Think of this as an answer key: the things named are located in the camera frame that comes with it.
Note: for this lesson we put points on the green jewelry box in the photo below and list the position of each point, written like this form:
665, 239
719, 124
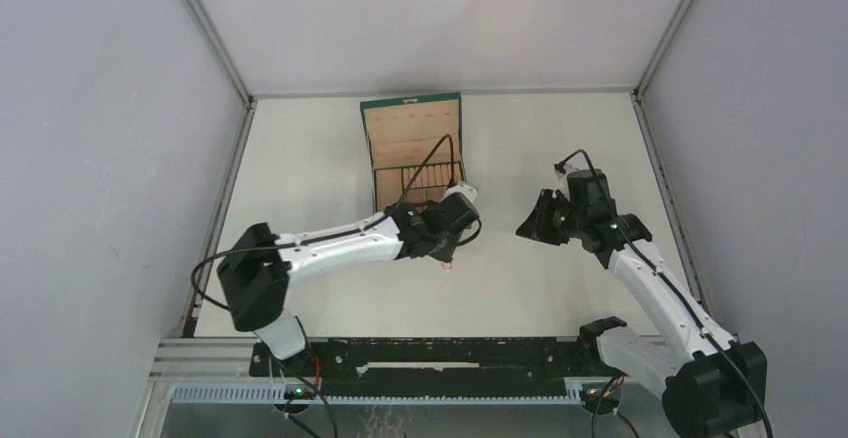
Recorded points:
413, 130

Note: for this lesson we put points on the white slotted cable duct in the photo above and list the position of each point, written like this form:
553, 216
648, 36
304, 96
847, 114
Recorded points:
564, 392

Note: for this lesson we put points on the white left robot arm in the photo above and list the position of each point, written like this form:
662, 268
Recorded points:
256, 273

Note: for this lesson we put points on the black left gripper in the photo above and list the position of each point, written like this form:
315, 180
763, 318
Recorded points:
444, 254

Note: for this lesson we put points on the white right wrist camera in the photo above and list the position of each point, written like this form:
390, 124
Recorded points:
562, 171

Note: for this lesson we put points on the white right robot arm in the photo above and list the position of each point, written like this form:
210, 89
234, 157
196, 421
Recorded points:
708, 382

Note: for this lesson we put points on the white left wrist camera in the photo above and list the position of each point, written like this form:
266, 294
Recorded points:
462, 188

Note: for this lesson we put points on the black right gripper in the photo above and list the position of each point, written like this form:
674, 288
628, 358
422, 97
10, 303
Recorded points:
536, 225

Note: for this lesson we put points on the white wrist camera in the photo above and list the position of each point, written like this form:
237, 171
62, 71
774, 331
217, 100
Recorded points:
562, 171
462, 188

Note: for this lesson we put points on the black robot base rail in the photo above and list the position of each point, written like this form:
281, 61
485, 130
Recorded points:
487, 366

